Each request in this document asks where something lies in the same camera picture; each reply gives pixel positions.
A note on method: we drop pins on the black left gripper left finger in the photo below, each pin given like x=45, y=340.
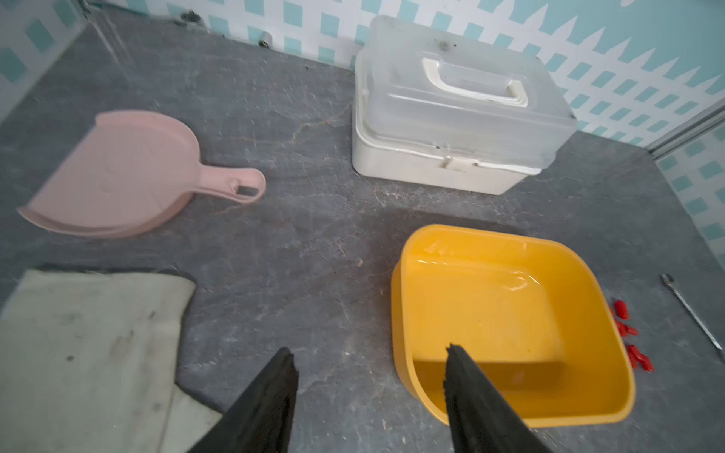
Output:
x=261, y=419

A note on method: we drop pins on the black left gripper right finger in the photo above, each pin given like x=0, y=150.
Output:
x=480, y=419

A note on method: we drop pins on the white lidded plastic box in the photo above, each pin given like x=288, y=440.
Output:
x=437, y=109

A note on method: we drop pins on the metal wrench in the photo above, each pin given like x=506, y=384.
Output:
x=669, y=282

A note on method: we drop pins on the white work glove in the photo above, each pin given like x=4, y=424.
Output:
x=89, y=362

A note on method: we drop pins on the red screw protection sleeve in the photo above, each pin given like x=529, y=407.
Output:
x=633, y=353
x=626, y=331
x=621, y=310
x=646, y=363

